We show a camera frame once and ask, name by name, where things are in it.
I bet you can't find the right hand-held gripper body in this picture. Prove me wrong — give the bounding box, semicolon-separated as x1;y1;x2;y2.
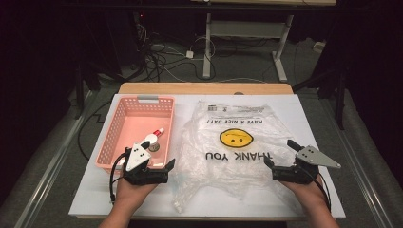
272;145;342;185

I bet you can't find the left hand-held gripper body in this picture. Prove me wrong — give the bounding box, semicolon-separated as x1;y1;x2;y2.
123;142;169;186

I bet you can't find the pink plastic basket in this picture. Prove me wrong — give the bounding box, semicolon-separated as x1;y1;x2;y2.
95;94;176;175

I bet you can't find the clear printed plastic bag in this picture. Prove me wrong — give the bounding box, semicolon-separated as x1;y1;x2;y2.
172;100;306;215

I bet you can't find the person's right hand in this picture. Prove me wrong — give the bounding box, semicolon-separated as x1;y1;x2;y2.
279;176;329;212

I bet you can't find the person's left hand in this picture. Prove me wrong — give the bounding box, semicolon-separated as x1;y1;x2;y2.
115;175;158;207

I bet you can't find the white board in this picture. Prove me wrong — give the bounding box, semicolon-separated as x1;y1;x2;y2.
68;93;346;220

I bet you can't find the black stand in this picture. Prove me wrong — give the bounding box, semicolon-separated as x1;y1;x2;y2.
293;61;348;131
73;61;103;121

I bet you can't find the right hand-held gripper cable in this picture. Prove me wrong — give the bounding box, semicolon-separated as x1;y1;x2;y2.
303;167;333;213

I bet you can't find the hand-held gripper cable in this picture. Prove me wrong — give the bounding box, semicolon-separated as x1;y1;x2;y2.
303;167;333;213
108;151;128;203

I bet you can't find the left hand-held gripper cable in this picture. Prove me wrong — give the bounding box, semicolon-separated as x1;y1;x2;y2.
108;151;128;203

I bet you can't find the black floor cable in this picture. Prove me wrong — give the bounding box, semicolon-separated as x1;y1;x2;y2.
77;100;112;162

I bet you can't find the aluminium rail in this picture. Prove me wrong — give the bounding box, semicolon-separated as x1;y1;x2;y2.
317;91;395;228
13;90;98;228

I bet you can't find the tangle of black cables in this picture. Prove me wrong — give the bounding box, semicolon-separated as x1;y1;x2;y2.
131;12;217;84

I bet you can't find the white desk frame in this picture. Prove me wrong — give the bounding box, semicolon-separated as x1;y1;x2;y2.
201;12;295;83

